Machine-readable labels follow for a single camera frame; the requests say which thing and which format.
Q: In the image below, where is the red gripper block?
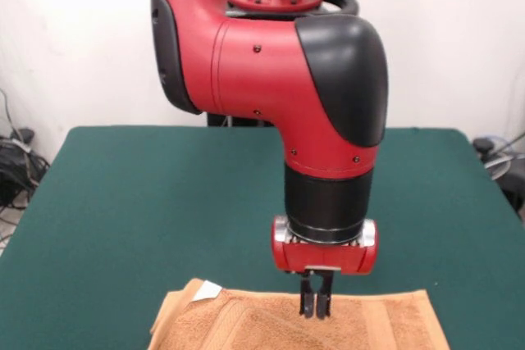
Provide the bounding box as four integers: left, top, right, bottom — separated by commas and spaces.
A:
271, 215, 380, 320

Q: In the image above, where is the tan terry towel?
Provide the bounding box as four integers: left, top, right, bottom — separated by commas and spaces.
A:
149, 278, 451, 350

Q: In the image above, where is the dark green table cloth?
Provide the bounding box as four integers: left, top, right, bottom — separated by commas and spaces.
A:
0, 126, 525, 350

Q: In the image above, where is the black cable pile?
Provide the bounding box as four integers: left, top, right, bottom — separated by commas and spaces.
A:
0, 87, 53, 244

